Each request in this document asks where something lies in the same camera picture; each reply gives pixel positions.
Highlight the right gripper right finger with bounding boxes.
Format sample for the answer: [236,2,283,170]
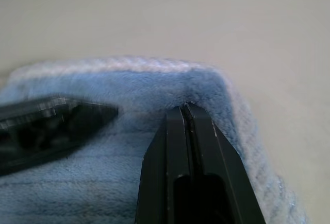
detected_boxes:
[185,102,267,224]

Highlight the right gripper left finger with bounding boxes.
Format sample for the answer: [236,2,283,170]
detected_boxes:
[135,106,193,224]

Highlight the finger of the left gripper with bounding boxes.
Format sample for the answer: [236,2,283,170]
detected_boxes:
[0,94,120,176]

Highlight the light blue towel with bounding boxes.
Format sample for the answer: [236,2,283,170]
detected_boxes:
[0,55,310,224]

